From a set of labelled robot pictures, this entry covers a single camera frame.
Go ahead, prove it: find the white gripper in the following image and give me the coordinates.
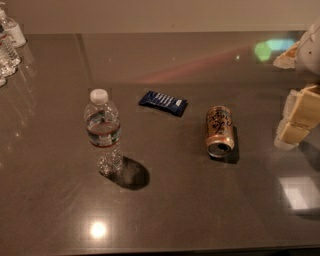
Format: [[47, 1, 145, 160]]
[[273, 18, 320, 150]]

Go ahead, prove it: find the orange soda can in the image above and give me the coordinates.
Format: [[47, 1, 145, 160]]
[[205, 106, 235, 158]]

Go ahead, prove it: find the dark blue snack wrapper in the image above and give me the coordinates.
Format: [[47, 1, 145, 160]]
[[139, 91, 188, 117]]

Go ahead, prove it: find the clear plastic water bottle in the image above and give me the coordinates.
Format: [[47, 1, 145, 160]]
[[84, 89, 123, 177]]

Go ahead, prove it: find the white labelled bottle at back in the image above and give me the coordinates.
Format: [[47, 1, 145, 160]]
[[0, 9, 27, 48]]

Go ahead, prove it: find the clear ribbed bottle at left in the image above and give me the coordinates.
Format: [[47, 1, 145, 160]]
[[0, 25, 21, 77]]

